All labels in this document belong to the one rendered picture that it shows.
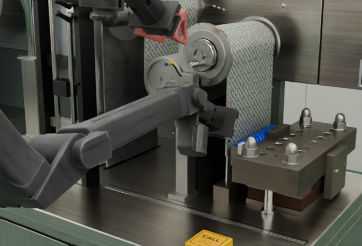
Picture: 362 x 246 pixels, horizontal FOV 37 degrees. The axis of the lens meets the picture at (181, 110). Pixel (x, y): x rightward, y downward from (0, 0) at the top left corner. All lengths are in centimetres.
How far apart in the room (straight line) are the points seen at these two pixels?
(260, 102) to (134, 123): 59
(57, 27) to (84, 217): 49
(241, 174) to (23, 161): 66
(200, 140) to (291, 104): 306
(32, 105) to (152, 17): 84
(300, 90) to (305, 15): 261
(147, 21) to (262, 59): 41
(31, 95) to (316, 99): 263
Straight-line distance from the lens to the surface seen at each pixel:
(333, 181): 134
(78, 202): 134
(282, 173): 119
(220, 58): 124
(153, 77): 137
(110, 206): 131
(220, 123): 119
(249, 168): 123
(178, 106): 101
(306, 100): 409
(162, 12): 108
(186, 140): 109
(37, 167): 70
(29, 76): 181
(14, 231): 148
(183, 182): 133
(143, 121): 91
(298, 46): 151
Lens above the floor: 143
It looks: 14 degrees down
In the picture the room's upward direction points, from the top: straight up
